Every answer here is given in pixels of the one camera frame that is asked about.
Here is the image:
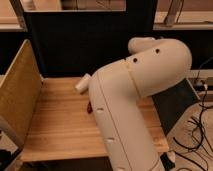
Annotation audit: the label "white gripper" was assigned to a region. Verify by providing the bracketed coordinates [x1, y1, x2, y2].
[75, 73, 91, 94]

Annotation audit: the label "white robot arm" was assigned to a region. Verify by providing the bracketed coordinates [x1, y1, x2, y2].
[75, 37, 192, 171]

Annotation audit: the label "black back panel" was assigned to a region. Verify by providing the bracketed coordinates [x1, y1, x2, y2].
[24, 0, 157, 77]

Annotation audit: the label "wooden left side panel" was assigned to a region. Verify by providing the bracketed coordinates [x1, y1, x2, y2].
[0, 39, 42, 148]

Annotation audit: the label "dark right side panel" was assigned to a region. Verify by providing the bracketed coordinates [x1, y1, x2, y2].
[152, 79, 198, 134]

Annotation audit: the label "white power strip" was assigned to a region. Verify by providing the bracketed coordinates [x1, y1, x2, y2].
[189, 77, 213, 87]

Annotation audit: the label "black floor cables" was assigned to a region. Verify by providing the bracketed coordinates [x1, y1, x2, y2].
[172, 56, 213, 171]

